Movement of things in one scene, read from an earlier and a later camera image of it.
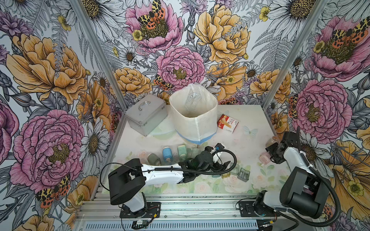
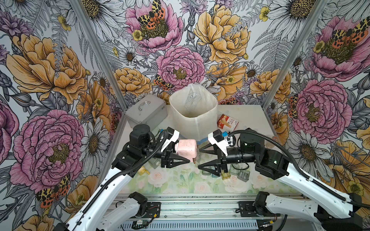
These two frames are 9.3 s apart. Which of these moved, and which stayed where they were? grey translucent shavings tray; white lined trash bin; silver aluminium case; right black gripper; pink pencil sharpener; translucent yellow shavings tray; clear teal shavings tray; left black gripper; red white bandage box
Moved: right black gripper; left black gripper; pink pencil sharpener
Stayed: red white bandage box; grey translucent shavings tray; silver aluminium case; white lined trash bin; clear teal shavings tray; translucent yellow shavings tray
